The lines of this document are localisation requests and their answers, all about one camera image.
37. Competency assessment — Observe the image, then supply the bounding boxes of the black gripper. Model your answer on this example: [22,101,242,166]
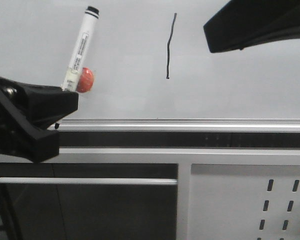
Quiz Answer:
[0,77,79,163]

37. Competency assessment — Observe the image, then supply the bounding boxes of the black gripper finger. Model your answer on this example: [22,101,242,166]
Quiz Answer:
[203,0,300,53]

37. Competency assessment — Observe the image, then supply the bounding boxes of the white black-tip whiteboard marker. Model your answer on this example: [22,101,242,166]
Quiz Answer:
[54,5,100,130]

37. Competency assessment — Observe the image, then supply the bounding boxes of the red round magnet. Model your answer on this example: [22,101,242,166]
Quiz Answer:
[76,67,95,93]

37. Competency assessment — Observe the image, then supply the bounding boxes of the white horizontal stand rod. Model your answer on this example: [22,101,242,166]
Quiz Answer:
[0,177,178,186]

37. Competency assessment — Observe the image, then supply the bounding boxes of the white perforated pegboard panel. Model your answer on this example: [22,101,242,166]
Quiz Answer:
[188,164,300,240]

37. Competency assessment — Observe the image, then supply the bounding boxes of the white whiteboard with aluminium frame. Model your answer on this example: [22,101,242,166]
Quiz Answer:
[0,0,300,132]

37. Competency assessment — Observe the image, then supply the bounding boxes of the white metal stand frame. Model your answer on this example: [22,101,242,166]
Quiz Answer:
[0,147,300,240]

